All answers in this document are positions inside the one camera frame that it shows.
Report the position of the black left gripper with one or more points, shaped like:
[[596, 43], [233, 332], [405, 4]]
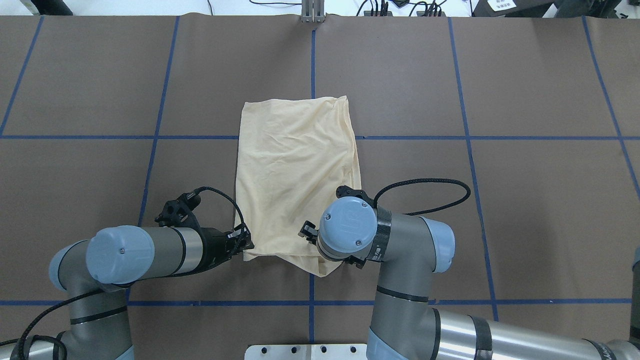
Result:
[[214, 246]]

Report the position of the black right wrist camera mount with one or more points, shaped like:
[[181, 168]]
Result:
[[345, 191]]

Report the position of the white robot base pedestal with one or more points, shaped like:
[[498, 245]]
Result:
[[336, 351]]

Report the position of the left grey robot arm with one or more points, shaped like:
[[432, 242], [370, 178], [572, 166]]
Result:
[[94, 323]]

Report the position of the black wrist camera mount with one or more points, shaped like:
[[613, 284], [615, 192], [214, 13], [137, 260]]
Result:
[[179, 213], [345, 191]]

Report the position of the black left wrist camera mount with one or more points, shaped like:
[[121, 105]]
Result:
[[179, 213]]

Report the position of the aluminium frame post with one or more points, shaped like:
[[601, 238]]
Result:
[[313, 11]]

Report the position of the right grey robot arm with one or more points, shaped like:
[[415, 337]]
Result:
[[404, 326]]

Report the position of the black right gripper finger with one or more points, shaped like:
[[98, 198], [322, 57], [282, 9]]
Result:
[[357, 262]]

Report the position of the cream long-sleeve printed shirt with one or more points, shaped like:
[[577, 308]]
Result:
[[292, 156]]

